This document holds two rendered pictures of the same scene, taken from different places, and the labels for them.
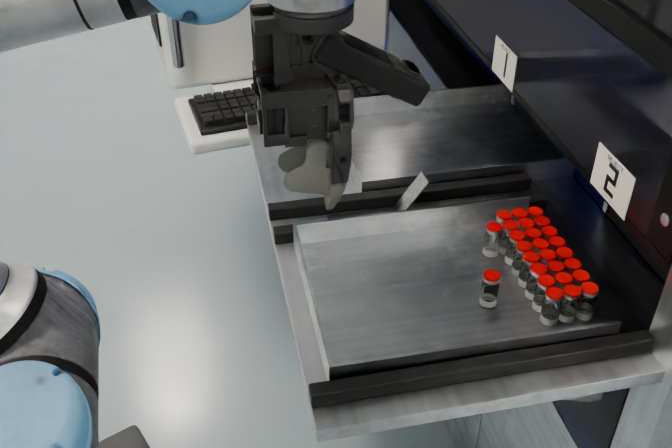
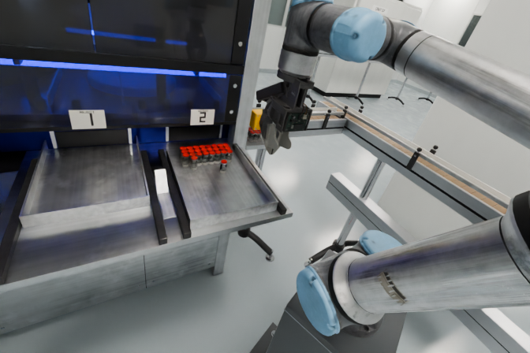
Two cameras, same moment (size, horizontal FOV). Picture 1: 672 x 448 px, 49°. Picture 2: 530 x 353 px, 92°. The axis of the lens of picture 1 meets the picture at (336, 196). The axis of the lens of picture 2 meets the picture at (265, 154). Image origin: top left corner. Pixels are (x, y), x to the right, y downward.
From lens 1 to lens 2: 1.00 m
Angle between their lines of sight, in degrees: 89
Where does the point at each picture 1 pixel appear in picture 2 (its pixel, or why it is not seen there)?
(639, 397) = not seen: hidden behind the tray
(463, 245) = (188, 174)
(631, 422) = not seen: hidden behind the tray
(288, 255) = (199, 231)
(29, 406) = (382, 242)
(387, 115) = (39, 195)
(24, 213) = not seen: outside the picture
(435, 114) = (51, 175)
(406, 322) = (237, 191)
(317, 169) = (285, 135)
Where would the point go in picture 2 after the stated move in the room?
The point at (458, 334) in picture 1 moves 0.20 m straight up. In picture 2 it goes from (240, 179) to (249, 127)
